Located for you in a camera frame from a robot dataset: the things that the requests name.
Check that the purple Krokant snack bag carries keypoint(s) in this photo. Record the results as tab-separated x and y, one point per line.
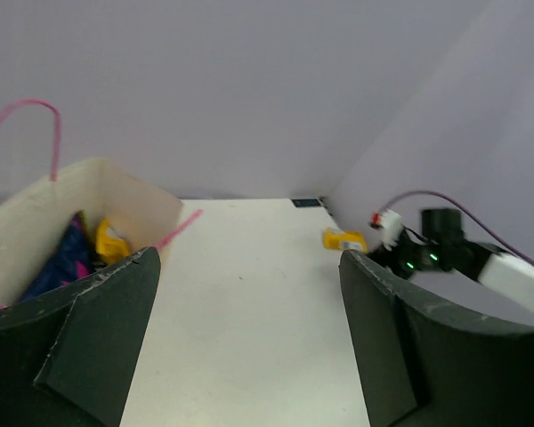
71	260

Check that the yellow snack packet far corner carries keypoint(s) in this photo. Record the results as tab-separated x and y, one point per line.
336	239

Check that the paper bag with pink handles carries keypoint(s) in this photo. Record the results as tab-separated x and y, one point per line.
32	221

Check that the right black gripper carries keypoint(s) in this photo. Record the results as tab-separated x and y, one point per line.
406	258

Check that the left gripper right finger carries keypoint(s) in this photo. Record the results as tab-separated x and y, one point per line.
426	361

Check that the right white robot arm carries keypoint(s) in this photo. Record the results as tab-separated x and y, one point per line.
443	248

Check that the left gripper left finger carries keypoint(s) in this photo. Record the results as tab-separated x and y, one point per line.
67	357

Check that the yellow M&M packet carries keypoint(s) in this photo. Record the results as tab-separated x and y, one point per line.
108	245

